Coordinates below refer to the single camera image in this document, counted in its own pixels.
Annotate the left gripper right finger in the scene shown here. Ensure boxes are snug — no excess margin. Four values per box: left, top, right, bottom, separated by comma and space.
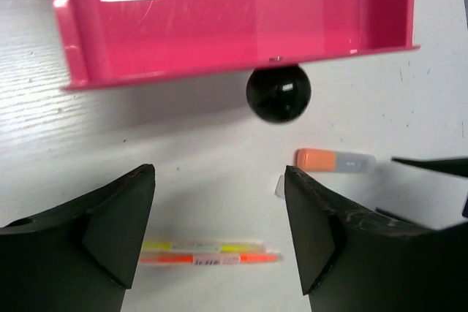
284, 166, 467, 311

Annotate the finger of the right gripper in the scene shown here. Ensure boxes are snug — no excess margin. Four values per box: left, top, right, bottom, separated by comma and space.
391, 157, 468, 177
376, 208, 434, 230

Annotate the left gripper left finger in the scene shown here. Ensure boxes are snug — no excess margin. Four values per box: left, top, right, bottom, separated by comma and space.
1, 164, 156, 311

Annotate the pink top drawer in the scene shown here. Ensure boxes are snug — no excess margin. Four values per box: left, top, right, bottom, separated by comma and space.
51, 0, 415, 90

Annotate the yellow highlighter pen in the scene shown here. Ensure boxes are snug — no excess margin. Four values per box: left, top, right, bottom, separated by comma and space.
142, 241, 265, 254

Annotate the orange highlighter pen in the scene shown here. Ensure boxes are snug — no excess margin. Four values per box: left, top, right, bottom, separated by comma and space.
139, 252, 282, 266

